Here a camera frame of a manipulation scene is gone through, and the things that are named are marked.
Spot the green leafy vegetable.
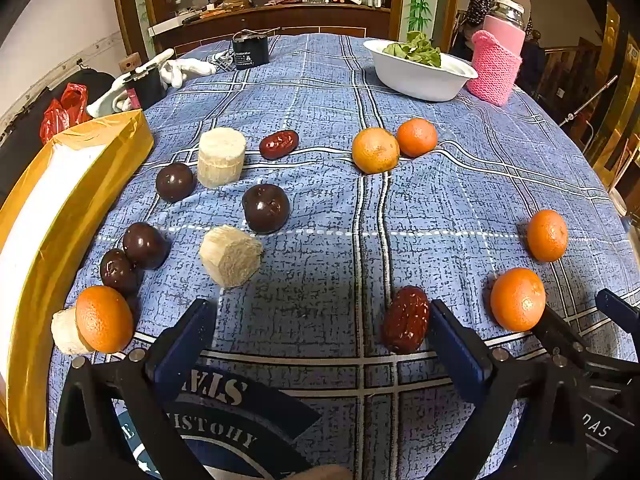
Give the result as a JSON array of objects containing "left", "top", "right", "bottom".
[{"left": 382, "top": 31, "right": 442, "bottom": 68}]

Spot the red plastic bag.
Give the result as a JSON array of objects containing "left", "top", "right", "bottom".
[{"left": 39, "top": 82, "right": 93, "bottom": 146}]

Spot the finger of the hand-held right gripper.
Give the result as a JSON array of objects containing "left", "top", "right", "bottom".
[
  {"left": 594, "top": 288, "right": 640, "bottom": 333},
  {"left": 531, "top": 305, "right": 601, "bottom": 376}
]

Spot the small red jujube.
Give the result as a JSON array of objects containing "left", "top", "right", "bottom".
[{"left": 259, "top": 130, "right": 300, "bottom": 161}]

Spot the pale sugarcane piece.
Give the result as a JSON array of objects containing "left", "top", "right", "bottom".
[
  {"left": 51, "top": 307, "right": 96, "bottom": 356},
  {"left": 196, "top": 127, "right": 247, "bottom": 189},
  {"left": 199, "top": 225, "right": 264, "bottom": 289}
]

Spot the wooden cabinet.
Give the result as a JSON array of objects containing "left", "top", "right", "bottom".
[{"left": 111, "top": 0, "right": 463, "bottom": 61}]

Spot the dark purple plum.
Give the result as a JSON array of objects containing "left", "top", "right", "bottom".
[
  {"left": 155, "top": 162, "right": 196, "bottom": 204},
  {"left": 99, "top": 248, "right": 141, "bottom": 296},
  {"left": 122, "top": 222, "right": 170, "bottom": 270},
  {"left": 242, "top": 183, "right": 291, "bottom": 235}
]

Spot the bottle with pink knitted sleeve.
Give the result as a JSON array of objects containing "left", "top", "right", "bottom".
[{"left": 466, "top": 0, "right": 527, "bottom": 107}]

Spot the yellow-rimmed white tray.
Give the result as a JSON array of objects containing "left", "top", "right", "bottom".
[{"left": 0, "top": 109, "right": 155, "bottom": 451}]

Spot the orange mandarin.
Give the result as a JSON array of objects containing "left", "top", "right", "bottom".
[
  {"left": 351, "top": 127, "right": 401, "bottom": 175},
  {"left": 526, "top": 209, "right": 570, "bottom": 263},
  {"left": 490, "top": 267, "right": 547, "bottom": 333},
  {"left": 76, "top": 285, "right": 135, "bottom": 354},
  {"left": 396, "top": 118, "right": 439, "bottom": 159}
]

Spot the black cup with pink label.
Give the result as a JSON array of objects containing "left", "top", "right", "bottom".
[{"left": 124, "top": 67, "right": 167, "bottom": 111}]

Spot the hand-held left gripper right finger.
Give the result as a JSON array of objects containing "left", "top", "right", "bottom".
[{"left": 428, "top": 299, "right": 592, "bottom": 480}]

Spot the metal rod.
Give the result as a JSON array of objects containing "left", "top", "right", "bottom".
[{"left": 559, "top": 76, "right": 619, "bottom": 127}]

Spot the blue plaid tablecloth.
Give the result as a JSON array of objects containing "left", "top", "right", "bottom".
[{"left": 30, "top": 34, "right": 631, "bottom": 480}]

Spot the white glove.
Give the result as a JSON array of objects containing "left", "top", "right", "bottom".
[
  {"left": 86, "top": 48, "right": 176, "bottom": 119},
  {"left": 159, "top": 58, "right": 219, "bottom": 90}
]

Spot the large red jujube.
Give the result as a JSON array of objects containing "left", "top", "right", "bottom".
[{"left": 381, "top": 285, "right": 431, "bottom": 355}]

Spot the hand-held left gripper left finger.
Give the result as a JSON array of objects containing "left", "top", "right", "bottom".
[{"left": 52, "top": 299, "right": 218, "bottom": 480}]

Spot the black jar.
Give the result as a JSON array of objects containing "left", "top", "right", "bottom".
[{"left": 231, "top": 30, "right": 271, "bottom": 71}]

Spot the white bowl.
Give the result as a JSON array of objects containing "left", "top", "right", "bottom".
[{"left": 363, "top": 38, "right": 479, "bottom": 102}]

